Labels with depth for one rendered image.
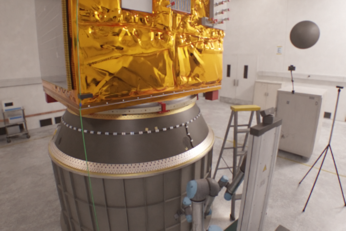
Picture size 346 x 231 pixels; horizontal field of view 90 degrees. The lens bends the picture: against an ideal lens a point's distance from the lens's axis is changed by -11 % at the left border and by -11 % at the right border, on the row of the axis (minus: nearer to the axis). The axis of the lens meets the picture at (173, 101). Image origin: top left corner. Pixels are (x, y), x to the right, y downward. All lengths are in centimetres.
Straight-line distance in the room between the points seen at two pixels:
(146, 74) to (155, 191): 113
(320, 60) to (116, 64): 791
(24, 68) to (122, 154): 550
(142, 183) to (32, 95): 562
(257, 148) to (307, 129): 373
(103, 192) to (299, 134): 418
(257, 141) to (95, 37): 134
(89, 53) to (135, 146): 92
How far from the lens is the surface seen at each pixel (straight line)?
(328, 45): 874
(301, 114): 488
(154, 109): 190
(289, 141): 510
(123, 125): 192
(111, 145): 192
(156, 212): 222
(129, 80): 170
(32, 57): 700
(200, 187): 140
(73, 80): 161
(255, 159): 128
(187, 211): 177
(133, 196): 204
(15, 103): 653
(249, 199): 144
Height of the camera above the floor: 217
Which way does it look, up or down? 12 degrees down
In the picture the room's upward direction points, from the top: straight up
